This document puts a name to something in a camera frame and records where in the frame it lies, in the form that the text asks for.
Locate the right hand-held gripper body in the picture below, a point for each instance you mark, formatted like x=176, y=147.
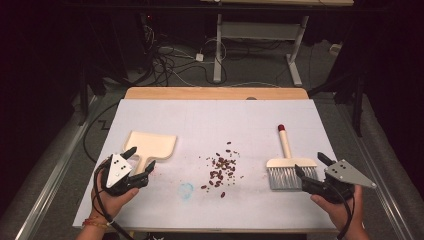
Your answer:
x=346, y=175

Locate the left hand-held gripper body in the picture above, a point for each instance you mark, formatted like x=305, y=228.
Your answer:
x=116, y=173

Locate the cream brush with grey bristles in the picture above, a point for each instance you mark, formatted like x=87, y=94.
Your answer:
x=290, y=162

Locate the cream plastic dustpan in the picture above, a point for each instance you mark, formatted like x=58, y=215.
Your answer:
x=151, y=146

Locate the red beans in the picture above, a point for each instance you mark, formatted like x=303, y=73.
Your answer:
x=222, y=164

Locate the person's left hand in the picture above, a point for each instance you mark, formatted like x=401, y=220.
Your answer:
x=108, y=205

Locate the person's right hand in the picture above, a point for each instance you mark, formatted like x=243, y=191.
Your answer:
x=341, y=213

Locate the black metal stand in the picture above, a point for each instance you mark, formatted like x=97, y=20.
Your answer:
x=83, y=100
x=358, y=100

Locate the white table cover board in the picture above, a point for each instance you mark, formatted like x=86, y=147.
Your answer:
x=206, y=123

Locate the wooden table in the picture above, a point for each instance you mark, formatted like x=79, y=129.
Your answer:
x=200, y=93

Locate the small white box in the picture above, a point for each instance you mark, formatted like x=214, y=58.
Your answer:
x=335, y=49

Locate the white power adapter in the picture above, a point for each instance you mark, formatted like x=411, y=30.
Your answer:
x=199, y=57

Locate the aluminium rail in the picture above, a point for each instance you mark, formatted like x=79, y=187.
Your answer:
x=376, y=173
x=56, y=170

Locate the white metal desk frame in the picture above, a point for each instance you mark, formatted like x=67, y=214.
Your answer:
x=218, y=50

